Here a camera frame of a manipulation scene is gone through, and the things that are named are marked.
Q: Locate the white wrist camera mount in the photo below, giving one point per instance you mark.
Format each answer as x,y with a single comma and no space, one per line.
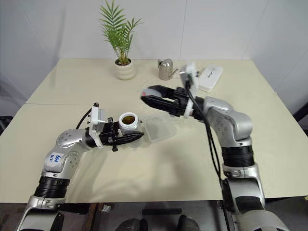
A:
192,72
97,116

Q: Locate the white jar lid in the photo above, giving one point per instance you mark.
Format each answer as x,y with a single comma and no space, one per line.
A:
150,92

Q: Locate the white flat rectangular box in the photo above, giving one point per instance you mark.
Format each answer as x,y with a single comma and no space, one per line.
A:
211,77

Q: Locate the yellow-brown jar contents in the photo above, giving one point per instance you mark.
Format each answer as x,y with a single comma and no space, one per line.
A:
128,119

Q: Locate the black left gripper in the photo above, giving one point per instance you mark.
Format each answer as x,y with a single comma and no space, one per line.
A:
107,134

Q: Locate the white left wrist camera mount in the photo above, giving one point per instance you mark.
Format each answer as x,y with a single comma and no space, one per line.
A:
97,116

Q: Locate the silver metal watering can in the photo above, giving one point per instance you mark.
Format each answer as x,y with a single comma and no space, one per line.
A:
166,69

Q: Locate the potted green palm plant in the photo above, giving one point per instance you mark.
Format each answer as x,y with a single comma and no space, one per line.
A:
124,69

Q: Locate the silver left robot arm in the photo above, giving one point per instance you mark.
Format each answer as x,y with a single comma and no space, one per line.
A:
67,140

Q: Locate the dark rounded shape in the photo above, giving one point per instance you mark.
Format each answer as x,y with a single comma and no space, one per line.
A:
190,223
134,225

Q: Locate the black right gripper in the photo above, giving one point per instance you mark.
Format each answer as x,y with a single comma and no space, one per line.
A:
180,102

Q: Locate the white jar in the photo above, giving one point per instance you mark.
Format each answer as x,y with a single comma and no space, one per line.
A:
125,129

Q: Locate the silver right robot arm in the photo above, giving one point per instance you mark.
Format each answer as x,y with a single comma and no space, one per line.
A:
231,120

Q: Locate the black flat bar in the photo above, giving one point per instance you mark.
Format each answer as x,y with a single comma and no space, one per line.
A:
161,211

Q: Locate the clear plastic box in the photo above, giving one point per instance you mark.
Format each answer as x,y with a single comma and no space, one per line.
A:
160,131

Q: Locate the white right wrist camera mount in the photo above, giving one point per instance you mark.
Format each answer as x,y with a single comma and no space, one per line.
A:
192,72

